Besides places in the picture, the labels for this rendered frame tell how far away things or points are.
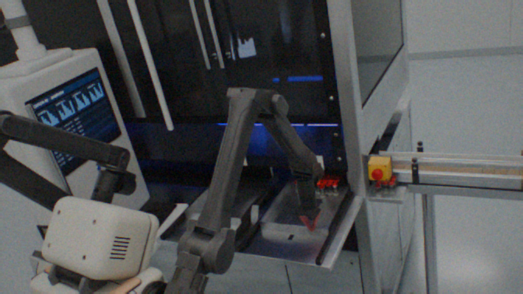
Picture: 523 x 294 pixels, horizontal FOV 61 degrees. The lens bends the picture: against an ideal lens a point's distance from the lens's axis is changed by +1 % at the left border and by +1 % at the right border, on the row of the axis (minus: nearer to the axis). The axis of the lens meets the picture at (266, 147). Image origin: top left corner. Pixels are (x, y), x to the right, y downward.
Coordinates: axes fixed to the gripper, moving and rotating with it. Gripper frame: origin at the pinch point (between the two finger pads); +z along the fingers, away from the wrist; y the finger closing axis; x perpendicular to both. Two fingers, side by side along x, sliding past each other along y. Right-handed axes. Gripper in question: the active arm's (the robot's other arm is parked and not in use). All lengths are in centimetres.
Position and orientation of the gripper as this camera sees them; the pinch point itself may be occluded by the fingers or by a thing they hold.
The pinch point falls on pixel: (311, 229)
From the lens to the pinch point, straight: 153.7
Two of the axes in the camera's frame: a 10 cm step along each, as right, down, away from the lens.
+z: 1.6, 9.2, 3.5
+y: 4.3, -3.8, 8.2
